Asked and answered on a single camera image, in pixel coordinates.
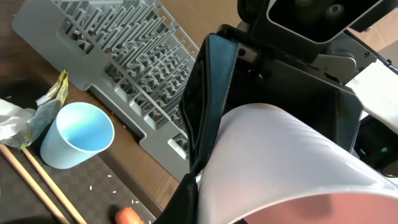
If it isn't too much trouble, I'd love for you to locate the orange carrot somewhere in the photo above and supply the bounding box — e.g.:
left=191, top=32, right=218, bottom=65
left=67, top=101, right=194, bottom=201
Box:
left=115, top=207, right=144, bottom=224

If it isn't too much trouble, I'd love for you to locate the light blue cup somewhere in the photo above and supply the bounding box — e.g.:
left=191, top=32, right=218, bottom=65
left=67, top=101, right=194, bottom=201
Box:
left=40, top=102, right=115, bottom=169

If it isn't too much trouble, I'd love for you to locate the brown serving tray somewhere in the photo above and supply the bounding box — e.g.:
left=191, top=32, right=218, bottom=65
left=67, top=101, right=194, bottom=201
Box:
left=1, top=77, right=155, bottom=223

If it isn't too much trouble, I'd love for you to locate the wooden chopstick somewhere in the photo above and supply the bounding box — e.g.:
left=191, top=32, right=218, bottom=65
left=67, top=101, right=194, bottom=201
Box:
left=22, top=148, right=86, bottom=224
left=1, top=144, right=70, bottom=224

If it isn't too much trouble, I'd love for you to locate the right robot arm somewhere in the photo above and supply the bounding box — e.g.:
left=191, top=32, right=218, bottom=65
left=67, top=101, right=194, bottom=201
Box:
left=179, top=0, right=397, bottom=176

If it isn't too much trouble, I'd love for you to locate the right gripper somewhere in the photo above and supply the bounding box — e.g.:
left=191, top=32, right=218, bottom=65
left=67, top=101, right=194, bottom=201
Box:
left=219, top=1, right=379, bottom=150

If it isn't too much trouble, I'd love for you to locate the yellow green snack wrapper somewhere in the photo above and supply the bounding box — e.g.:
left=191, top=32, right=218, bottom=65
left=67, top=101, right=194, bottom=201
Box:
left=1, top=70, right=68, bottom=149

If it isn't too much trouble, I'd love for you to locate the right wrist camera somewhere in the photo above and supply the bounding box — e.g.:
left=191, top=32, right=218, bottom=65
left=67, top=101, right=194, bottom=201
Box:
left=266, top=0, right=382, bottom=44

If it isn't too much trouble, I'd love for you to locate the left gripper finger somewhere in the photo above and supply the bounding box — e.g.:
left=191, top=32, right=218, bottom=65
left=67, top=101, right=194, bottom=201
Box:
left=154, top=173, right=198, bottom=224

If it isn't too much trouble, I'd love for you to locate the pink cup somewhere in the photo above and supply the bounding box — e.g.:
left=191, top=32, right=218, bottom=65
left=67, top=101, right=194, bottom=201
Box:
left=197, top=103, right=397, bottom=223

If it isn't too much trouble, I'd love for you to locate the crumpled white napkin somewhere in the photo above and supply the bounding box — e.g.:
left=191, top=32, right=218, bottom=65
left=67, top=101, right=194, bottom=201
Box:
left=1, top=99, right=35, bottom=140

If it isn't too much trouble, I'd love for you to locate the grey dishwasher rack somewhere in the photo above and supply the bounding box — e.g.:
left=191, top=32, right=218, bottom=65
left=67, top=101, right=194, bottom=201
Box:
left=11, top=0, right=198, bottom=180

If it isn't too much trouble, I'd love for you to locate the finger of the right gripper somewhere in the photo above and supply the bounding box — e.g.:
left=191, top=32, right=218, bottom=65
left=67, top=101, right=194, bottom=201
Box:
left=179, top=34, right=238, bottom=174

